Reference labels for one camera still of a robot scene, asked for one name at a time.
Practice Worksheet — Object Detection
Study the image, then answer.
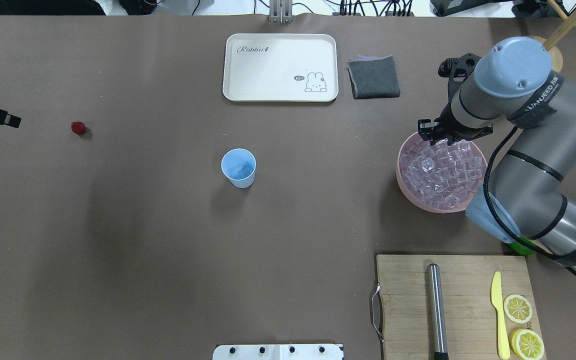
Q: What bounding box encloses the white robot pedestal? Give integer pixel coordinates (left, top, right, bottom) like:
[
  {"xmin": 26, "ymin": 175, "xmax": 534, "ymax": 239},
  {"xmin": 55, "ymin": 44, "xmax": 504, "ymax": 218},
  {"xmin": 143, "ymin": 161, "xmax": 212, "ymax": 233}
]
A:
[{"xmin": 212, "ymin": 343, "xmax": 345, "ymax": 360}]

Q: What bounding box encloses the lemon slice lower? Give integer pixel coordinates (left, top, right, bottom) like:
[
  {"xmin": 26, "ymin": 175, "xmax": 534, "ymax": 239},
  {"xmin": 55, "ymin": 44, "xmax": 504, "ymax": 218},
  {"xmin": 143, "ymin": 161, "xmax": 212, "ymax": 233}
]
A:
[{"xmin": 510, "ymin": 329, "xmax": 546, "ymax": 360}]

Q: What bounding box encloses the pink bowl of ice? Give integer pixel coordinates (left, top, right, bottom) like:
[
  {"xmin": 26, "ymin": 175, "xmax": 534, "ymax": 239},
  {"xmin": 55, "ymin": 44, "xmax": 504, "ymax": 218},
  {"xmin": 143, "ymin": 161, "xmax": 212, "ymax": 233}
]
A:
[{"xmin": 395, "ymin": 132, "xmax": 487, "ymax": 214}]

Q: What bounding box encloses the blue plastic cup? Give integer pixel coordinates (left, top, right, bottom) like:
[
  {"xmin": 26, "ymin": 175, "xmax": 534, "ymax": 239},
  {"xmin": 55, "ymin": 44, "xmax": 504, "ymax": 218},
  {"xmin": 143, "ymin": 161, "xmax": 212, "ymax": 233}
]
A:
[{"xmin": 221, "ymin": 148, "xmax": 257, "ymax": 189}]

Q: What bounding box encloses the lemon slice upper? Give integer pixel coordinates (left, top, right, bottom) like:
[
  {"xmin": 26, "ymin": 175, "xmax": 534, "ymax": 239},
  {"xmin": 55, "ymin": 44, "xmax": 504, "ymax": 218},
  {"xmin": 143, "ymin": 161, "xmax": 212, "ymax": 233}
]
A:
[{"xmin": 503, "ymin": 294, "xmax": 534, "ymax": 324}]

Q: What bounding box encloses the metal rod with black tip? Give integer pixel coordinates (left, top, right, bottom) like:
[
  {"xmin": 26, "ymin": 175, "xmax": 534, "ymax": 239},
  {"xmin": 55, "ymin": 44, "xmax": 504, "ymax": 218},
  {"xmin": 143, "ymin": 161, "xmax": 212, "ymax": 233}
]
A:
[{"xmin": 427, "ymin": 263, "xmax": 450, "ymax": 360}]

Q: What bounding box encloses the lemon slice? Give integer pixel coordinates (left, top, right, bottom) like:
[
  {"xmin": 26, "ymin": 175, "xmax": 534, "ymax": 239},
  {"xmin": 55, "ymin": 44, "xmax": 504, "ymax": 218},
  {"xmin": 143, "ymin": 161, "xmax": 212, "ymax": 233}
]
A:
[
  {"xmin": 503, "ymin": 294, "xmax": 534, "ymax": 324},
  {"xmin": 510, "ymin": 329, "xmax": 546, "ymax": 360}
]

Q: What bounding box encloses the cream rabbit tray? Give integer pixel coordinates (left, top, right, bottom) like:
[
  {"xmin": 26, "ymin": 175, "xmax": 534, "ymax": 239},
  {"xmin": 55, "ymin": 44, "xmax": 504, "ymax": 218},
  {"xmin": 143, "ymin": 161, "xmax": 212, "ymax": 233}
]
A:
[{"xmin": 222, "ymin": 33, "xmax": 339, "ymax": 103}]

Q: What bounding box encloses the wooden cutting board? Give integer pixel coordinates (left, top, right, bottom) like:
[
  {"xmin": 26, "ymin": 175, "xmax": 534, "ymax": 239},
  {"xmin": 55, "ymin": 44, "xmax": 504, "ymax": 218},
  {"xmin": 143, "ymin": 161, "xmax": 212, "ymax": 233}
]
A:
[{"xmin": 374, "ymin": 254, "xmax": 537, "ymax": 360}]

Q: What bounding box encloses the yellow plastic knife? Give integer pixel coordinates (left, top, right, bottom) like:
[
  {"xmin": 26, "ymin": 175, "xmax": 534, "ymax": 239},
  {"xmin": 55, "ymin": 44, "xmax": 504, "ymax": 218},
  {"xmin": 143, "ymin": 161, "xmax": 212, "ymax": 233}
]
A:
[{"xmin": 490, "ymin": 271, "xmax": 511, "ymax": 360}]

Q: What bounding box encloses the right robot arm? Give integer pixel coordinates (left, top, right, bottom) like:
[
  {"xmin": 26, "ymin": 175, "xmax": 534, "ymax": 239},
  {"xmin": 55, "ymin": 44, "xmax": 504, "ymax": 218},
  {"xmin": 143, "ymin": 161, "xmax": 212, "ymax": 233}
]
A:
[{"xmin": 418, "ymin": 36, "xmax": 576, "ymax": 276}]

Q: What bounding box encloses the red strawberry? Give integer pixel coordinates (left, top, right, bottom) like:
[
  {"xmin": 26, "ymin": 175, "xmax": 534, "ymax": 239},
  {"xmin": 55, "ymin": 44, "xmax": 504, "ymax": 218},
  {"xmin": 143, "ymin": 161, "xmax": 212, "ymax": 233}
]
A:
[{"xmin": 70, "ymin": 121, "xmax": 87, "ymax": 136}]

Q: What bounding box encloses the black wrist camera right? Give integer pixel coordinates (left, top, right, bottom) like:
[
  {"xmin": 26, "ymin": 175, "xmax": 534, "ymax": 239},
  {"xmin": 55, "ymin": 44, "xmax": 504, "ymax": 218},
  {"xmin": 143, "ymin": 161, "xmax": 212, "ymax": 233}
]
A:
[{"xmin": 437, "ymin": 53, "xmax": 482, "ymax": 102}]

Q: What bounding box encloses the wooden glass rack stand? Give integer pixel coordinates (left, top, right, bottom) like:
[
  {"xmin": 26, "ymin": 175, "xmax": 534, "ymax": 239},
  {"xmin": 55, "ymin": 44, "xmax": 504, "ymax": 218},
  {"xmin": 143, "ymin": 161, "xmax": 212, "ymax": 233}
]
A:
[{"xmin": 528, "ymin": 0, "xmax": 576, "ymax": 73}]

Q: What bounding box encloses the aluminium frame post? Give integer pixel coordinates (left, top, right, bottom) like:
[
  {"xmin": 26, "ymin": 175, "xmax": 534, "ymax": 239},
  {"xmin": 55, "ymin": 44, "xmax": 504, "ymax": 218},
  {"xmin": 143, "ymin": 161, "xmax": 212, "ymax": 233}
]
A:
[{"xmin": 267, "ymin": 0, "xmax": 294, "ymax": 24}]

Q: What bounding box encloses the grey folded cloth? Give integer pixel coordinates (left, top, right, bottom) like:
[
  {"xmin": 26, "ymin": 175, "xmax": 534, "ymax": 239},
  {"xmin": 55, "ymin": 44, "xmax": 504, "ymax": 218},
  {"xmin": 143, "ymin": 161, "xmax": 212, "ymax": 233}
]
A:
[{"xmin": 347, "ymin": 54, "xmax": 402, "ymax": 100}]

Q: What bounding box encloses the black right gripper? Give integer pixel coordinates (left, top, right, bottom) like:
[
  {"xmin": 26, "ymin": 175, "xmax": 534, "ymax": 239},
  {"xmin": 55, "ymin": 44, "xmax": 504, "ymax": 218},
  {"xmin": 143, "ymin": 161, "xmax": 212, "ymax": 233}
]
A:
[{"xmin": 417, "ymin": 102, "xmax": 494, "ymax": 145}]

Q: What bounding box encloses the green lime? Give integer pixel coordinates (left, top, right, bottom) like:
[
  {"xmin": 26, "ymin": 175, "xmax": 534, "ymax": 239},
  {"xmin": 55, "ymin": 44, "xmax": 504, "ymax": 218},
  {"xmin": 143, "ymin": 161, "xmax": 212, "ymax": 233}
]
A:
[{"xmin": 507, "ymin": 236, "xmax": 538, "ymax": 256}]

